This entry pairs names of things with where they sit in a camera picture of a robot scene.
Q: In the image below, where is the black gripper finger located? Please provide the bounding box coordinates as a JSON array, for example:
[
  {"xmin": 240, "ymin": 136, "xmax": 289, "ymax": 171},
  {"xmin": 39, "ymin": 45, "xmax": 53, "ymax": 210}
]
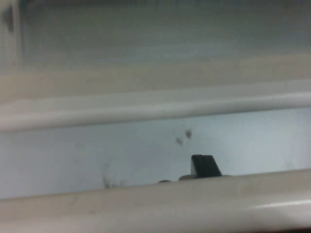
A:
[{"xmin": 191, "ymin": 154, "xmax": 223, "ymax": 178}]

